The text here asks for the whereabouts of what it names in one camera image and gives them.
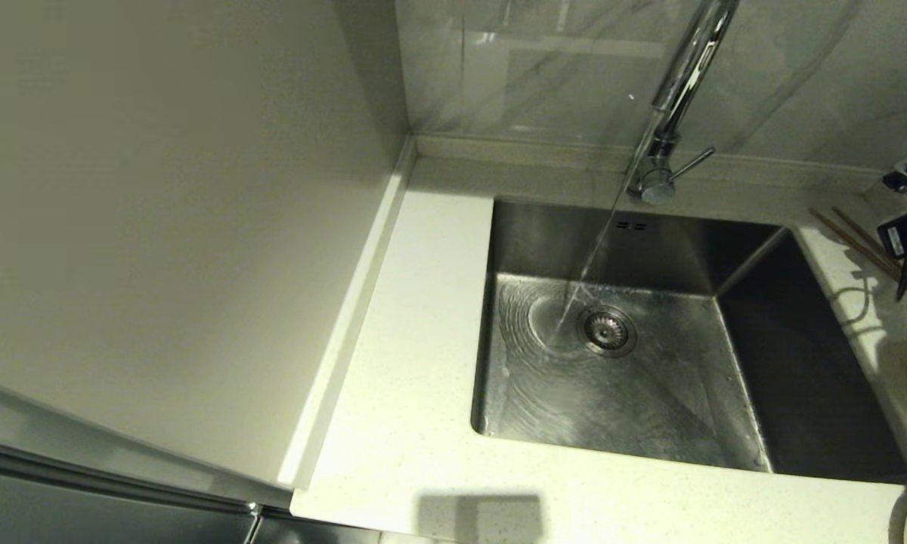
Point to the brown wooden chopstick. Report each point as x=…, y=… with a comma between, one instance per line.
x=846, y=240
x=862, y=233

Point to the chrome kitchen faucet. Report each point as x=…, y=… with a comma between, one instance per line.
x=688, y=68

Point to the stainless steel sink basin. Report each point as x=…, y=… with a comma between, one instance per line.
x=650, y=393

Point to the round metal drain strainer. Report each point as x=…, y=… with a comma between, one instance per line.
x=606, y=330

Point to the beige tall side panel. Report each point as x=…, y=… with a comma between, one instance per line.
x=159, y=189

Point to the grey stainless appliance door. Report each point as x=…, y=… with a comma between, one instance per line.
x=83, y=514

